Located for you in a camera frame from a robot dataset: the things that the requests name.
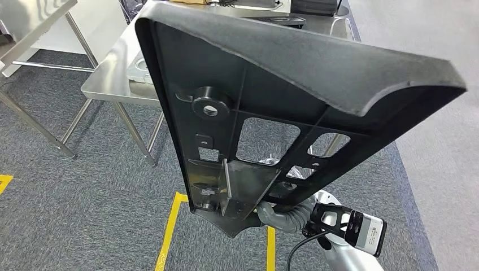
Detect stainless steel workbench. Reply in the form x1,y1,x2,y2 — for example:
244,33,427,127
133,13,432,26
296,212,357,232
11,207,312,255
59,0,355,168

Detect machined aluminium plate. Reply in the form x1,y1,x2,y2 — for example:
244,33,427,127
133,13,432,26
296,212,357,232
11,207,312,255
126,50,155,86

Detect black plastic licence plate frame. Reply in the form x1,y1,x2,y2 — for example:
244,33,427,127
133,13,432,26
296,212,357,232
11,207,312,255
134,0,468,239

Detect white panel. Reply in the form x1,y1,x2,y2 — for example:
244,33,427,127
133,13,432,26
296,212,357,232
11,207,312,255
32,0,130,71

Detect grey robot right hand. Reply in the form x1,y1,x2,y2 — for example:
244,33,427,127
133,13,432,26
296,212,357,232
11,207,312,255
256,157,313,230

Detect black camera cable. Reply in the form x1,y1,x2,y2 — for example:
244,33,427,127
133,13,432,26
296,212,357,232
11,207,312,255
286,230,331,271

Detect clear acrylic sheet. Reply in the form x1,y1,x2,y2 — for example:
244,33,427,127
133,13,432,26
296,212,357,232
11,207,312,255
328,16,355,42

